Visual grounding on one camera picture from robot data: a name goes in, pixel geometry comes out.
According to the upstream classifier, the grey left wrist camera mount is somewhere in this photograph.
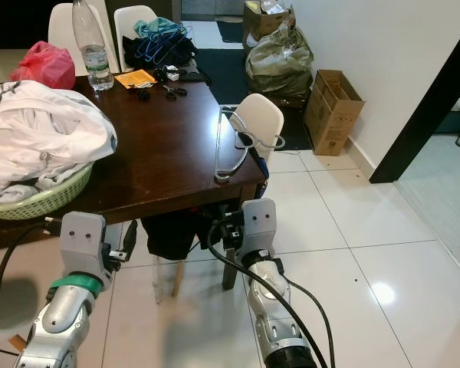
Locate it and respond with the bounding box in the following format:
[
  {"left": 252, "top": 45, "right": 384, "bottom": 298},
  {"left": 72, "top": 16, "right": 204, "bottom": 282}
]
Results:
[{"left": 59, "top": 212, "right": 110, "bottom": 281}]

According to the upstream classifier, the red plastic bag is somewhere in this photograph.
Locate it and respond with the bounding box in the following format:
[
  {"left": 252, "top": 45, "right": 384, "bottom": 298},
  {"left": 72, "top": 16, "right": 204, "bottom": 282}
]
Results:
[{"left": 8, "top": 41, "right": 75, "bottom": 91}]

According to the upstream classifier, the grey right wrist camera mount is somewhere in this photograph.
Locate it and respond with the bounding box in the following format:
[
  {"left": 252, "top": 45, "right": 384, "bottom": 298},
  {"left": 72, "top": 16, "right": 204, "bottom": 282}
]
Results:
[{"left": 238, "top": 198, "right": 278, "bottom": 261}]

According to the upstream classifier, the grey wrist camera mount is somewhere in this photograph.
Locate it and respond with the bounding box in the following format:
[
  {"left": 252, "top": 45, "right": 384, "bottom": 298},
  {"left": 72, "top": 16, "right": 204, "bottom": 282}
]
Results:
[
  {"left": 238, "top": 198, "right": 278, "bottom": 261},
  {"left": 59, "top": 212, "right": 110, "bottom": 281}
]

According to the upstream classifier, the green plastic laundry basket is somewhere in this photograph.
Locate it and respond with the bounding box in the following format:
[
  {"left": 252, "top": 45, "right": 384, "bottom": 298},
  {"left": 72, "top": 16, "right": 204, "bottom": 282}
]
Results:
[{"left": 0, "top": 165, "right": 94, "bottom": 221}]

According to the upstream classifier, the white clothes pile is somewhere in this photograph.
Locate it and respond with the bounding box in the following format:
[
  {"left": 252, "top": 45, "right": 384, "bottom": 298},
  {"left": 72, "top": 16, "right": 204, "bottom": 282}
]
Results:
[{"left": 0, "top": 80, "right": 117, "bottom": 204}]

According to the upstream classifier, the olive garbage bag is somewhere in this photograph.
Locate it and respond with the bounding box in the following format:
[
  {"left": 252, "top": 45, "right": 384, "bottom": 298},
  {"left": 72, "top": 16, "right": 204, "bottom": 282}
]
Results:
[{"left": 245, "top": 23, "right": 315, "bottom": 97}]

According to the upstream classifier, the brown paper bag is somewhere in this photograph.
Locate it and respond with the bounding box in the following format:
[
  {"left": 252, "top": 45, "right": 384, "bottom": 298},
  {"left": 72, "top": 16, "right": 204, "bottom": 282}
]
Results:
[{"left": 241, "top": 0, "right": 296, "bottom": 35}]

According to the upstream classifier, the blue hanger bundle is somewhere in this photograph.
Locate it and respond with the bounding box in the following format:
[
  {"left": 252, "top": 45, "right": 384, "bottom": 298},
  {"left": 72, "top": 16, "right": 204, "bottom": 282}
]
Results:
[{"left": 134, "top": 27, "right": 189, "bottom": 66}]

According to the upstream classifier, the black door frame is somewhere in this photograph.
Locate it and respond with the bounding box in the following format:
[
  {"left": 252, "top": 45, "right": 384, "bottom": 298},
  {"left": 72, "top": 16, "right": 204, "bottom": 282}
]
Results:
[{"left": 370, "top": 46, "right": 460, "bottom": 183}]

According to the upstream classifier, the teal cloth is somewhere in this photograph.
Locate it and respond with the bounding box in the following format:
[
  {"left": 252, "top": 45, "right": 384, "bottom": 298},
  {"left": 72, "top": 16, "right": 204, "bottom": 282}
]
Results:
[{"left": 133, "top": 17, "right": 185, "bottom": 43}]

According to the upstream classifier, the white plastic chair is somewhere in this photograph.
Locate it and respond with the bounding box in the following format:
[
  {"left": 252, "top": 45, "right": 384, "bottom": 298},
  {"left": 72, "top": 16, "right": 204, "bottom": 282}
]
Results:
[
  {"left": 48, "top": 2, "right": 85, "bottom": 74},
  {"left": 230, "top": 94, "right": 286, "bottom": 166},
  {"left": 113, "top": 6, "right": 158, "bottom": 54}
]

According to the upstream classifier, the orange booklet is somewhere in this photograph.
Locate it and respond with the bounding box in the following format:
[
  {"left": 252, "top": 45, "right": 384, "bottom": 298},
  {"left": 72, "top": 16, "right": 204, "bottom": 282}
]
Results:
[{"left": 113, "top": 69, "right": 158, "bottom": 89}]

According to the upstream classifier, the small white black device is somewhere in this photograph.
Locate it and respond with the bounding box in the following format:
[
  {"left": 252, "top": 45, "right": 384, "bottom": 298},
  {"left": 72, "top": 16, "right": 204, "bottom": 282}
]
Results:
[{"left": 157, "top": 65, "right": 181, "bottom": 81}]

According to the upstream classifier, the black clothing pile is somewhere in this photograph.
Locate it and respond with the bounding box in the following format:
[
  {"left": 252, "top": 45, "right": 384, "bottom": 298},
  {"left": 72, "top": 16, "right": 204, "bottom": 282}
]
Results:
[{"left": 123, "top": 34, "right": 196, "bottom": 74}]

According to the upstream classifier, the grey wire clothes hanger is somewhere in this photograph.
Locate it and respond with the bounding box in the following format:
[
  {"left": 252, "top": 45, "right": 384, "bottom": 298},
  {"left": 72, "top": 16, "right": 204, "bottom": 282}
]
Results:
[{"left": 215, "top": 107, "right": 284, "bottom": 183}]

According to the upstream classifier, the brown cardboard box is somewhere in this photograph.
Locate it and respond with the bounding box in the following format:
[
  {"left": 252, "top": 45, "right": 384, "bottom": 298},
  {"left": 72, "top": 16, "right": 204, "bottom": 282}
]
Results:
[{"left": 305, "top": 69, "right": 366, "bottom": 156}]

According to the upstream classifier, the clear plastic water bottle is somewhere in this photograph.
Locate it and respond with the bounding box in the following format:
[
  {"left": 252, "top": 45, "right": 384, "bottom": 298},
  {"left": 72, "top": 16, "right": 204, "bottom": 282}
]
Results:
[{"left": 71, "top": 0, "right": 114, "bottom": 91}]

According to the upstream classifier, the black bundle with red marks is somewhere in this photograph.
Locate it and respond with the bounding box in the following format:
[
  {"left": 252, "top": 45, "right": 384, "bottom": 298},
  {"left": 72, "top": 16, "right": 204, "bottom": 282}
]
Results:
[{"left": 142, "top": 207, "right": 231, "bottom": 261}]

